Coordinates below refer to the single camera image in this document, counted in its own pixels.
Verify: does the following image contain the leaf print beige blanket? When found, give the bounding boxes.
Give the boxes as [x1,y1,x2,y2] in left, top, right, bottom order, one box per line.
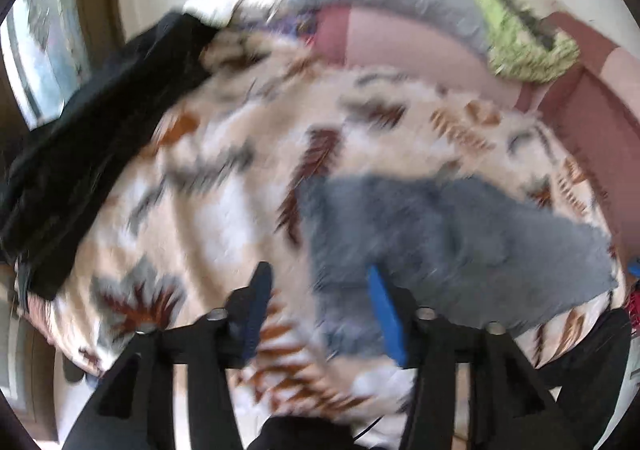
[28,34,608,445]

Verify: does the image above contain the black garment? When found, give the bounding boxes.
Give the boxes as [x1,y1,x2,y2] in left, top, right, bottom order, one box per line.
[1,12,219,303]

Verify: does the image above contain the window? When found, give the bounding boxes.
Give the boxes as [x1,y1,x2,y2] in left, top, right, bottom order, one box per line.
[1,0,91,129]

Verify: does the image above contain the green patterned folded cloth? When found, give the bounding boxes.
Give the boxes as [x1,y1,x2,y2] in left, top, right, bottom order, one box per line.
[473,0,580,84]

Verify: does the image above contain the pink sofa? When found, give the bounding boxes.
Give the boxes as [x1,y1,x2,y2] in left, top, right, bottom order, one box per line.
[307,4,640,261]

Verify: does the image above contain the blue denim pants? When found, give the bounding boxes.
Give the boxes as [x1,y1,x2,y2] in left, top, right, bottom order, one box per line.
[297,176,616,358]

